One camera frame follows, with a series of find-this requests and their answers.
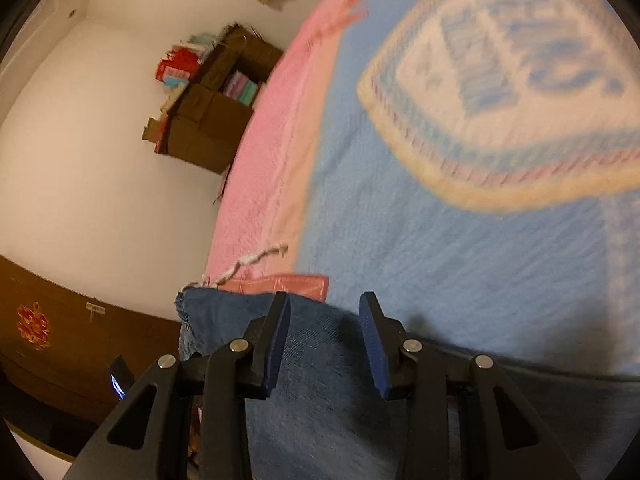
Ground brown wooden cabinet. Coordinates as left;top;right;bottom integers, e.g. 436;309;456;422
142;22;286;176

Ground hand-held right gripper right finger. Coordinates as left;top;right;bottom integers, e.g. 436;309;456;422
358;291;583;480

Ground red box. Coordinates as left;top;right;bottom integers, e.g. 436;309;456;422
157;47;201;83

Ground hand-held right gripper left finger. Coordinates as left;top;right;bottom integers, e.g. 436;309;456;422
62;291;292;480

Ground stack of pastel books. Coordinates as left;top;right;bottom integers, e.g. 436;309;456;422
222;71;261;107

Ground brown wooden bed frame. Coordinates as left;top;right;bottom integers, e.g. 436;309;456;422
0;255;183;461

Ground blue denim pants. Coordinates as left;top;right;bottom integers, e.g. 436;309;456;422
174;244;640;480

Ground pink bed sheet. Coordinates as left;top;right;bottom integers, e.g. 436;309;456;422
205;0;368;306

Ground blue printed blanket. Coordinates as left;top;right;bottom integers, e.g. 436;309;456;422
295;0;640;386

